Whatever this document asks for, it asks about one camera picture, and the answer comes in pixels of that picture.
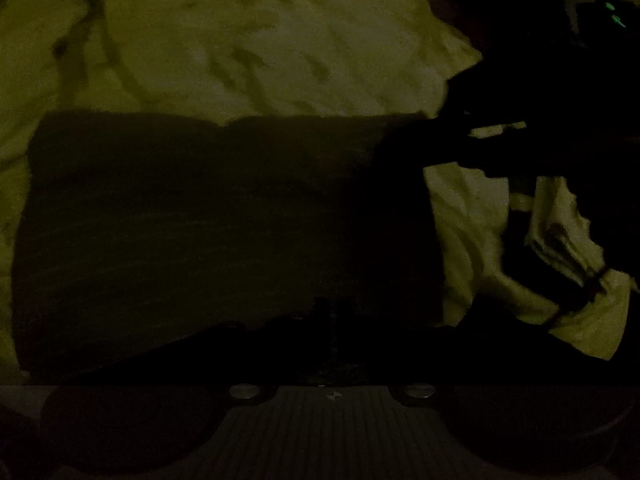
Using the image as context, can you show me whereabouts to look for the dark polka dot garment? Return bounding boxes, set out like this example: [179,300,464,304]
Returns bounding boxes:
[11,110,444,385]

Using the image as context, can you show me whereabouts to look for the floral print duvet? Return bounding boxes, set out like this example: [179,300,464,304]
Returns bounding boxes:
[0,0,484,376]

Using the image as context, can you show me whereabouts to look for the folded light patterned garment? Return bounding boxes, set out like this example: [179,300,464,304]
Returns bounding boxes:
[424,164,637,360]

